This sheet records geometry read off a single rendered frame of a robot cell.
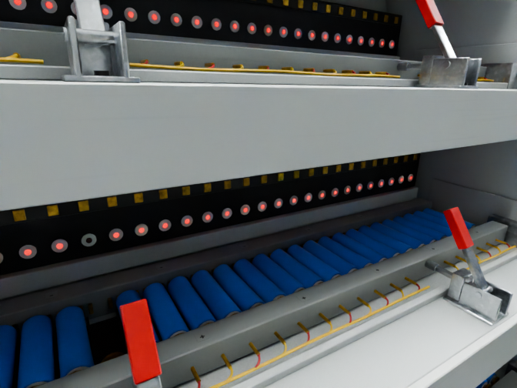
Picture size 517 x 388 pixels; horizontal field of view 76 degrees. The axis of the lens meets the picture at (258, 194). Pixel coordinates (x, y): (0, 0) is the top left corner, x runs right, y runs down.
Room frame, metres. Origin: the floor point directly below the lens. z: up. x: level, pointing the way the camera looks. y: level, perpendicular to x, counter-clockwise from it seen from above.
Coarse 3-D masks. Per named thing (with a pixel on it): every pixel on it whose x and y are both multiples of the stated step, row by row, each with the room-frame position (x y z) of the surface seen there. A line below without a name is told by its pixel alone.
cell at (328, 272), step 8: (296, 248) 0.33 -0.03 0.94; (296, 256) 0.33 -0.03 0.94; (304, 256) 0.32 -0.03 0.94; (312, 256) 0.32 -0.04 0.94; (304, 264) 0.32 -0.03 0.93; (312, 264) 0.31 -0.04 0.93; (320, 264) 0.31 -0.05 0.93; (320, 272) 0.30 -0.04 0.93; (328, 272) 0.29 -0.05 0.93; (336, 272) 0.29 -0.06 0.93
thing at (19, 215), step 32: (384, 160) 0.43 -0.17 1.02; (416, 160) 0.46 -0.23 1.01; (160, 192) 0.28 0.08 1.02; (192, 192) 0.30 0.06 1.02; (224, 192) 0.32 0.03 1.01; (256, 192) 0.34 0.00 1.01; (288, 192) 0.36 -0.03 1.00; (352, 192) 0.42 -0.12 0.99; (0, 224) 0.23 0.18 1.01; (32, 224) 0.24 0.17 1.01; (64, 224) 0.26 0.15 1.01; (96, 224) 0.27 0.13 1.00; (128, 224) 0.28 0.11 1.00; (192, 224) 0.31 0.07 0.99; (224, 224) 0.33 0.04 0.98; (64, 256) 0.26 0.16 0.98
